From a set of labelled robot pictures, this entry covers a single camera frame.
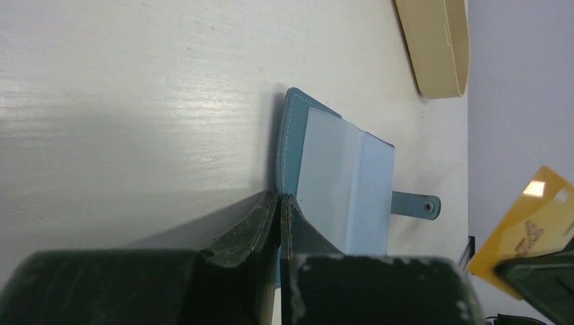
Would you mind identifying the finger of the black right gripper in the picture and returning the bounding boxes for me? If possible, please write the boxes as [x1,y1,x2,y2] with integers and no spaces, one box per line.
[494,241,573,324]

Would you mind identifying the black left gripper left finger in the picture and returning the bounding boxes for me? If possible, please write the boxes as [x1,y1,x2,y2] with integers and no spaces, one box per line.
[1,191,278,324]

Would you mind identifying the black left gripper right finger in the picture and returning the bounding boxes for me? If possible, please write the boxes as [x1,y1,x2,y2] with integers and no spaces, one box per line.
[280,194,485,324]

